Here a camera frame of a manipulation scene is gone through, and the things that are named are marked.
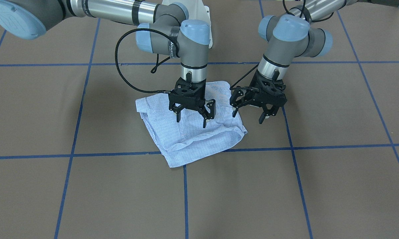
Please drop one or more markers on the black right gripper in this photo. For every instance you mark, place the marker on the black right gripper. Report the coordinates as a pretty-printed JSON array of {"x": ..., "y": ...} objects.
[{"x": 208, "y": 105}]

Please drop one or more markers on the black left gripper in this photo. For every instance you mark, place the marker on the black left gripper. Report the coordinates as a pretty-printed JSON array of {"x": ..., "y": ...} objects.
[{"x": 238, "y": 98}]

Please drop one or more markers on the blue striped button shirt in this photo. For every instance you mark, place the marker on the blue striped button shirt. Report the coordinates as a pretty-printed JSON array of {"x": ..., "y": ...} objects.
[{"x": 187, "y": 141}]

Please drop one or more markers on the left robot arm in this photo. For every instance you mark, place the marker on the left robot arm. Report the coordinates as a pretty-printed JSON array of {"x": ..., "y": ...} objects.
[{"x": 288, "y": 36}]

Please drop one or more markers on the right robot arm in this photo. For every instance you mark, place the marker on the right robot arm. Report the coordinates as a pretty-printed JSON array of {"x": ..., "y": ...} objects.
[{"x": 160, "y": 29}]

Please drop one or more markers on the brown table mat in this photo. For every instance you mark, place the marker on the brown table mat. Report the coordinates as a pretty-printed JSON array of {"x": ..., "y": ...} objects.
[{"x": 77, "y": 162}]

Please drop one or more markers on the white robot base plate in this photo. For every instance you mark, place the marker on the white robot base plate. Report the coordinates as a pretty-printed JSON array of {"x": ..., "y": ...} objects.
[{"x": 197, "y": 11}]

